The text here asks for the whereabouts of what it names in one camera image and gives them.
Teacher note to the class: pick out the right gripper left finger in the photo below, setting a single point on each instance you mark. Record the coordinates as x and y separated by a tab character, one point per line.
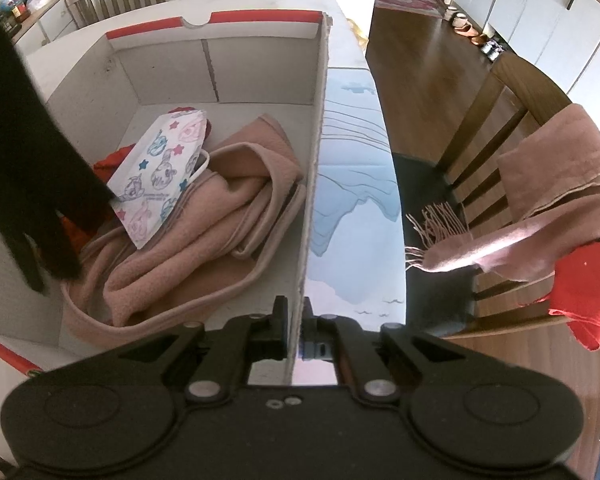
241	342

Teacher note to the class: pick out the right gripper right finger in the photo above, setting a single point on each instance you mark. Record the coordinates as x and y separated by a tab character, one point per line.
343	342

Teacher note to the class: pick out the red knotted cloth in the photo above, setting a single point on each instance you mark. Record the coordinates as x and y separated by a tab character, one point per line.
102	179

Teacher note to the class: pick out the pink fleece cloth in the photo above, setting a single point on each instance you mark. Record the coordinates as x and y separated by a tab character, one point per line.
220	238

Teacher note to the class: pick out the pink fringed scarf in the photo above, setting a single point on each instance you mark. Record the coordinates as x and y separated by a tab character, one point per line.
552	187

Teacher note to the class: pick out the black cloth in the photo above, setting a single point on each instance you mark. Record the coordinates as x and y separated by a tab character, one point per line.
43	180

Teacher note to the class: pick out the near wooden chair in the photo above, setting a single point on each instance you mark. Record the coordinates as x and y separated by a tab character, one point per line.
445	304

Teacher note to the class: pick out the cartoon print face mask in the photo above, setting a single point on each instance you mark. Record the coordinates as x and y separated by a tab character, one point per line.
160	177

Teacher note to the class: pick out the red patterned rug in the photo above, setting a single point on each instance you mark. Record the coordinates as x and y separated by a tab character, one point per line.
431	8

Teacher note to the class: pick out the white side cabinet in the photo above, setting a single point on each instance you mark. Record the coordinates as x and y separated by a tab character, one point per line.
41	22

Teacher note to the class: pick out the red and white cardboard box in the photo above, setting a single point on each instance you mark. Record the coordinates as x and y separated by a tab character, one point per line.
169	92

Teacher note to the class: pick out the white cabinet wall unit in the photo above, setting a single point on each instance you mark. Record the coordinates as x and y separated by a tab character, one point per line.
559	37

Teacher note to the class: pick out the red garment on chair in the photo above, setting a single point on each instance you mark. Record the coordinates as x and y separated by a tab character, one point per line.
576	294

